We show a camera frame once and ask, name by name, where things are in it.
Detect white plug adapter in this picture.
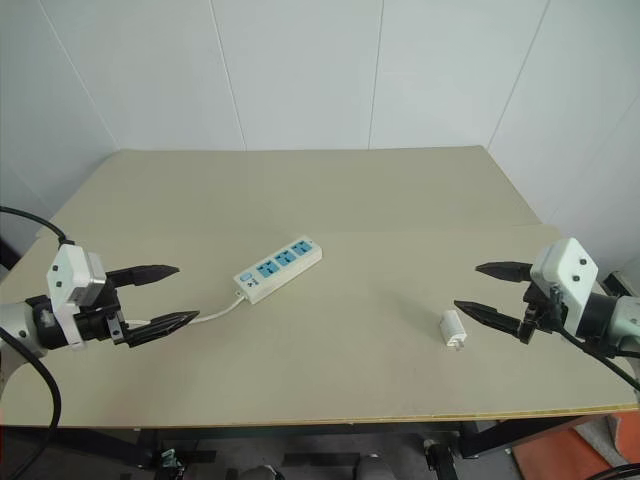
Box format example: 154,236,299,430
438,309,469,353

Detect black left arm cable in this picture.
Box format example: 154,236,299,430
0,206,70,480

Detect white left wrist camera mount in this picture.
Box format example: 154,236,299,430
45,243,109,351

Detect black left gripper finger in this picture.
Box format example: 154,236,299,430
124,309,201,349
106,262,181,289

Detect dark rounded shape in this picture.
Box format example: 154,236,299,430
353,455,397,480
243,463,282,480

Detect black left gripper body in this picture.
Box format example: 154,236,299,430
74,285,127,347

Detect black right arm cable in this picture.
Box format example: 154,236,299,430
559,330,640,390

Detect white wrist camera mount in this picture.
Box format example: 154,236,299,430
528,237,599,337
45,243,109,351

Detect black metal table frame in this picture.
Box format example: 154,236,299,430
0,413,584,480

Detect orange floor mat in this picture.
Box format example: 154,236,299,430
509,410,640,480

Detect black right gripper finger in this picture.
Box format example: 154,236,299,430
474,260,533,285
452,299,533,345

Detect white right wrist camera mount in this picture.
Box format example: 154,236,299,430
528,237,599,337

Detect black cylinder with silver ring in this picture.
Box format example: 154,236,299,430
422,437,454,480

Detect white power strip blue sockets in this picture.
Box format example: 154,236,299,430
233,234,323,304

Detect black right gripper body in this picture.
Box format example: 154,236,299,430
522,280,569,333

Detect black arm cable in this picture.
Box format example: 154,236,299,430
559,330,640,390
0,206,70,480

